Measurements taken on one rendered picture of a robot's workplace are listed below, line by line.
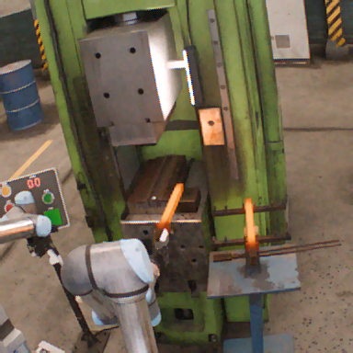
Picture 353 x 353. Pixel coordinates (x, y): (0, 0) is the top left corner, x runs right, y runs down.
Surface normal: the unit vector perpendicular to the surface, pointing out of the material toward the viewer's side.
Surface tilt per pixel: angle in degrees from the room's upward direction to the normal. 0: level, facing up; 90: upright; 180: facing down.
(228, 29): 90
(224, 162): 90
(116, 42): 90
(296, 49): 90
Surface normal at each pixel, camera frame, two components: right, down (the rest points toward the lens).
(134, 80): -0.19, 0.50
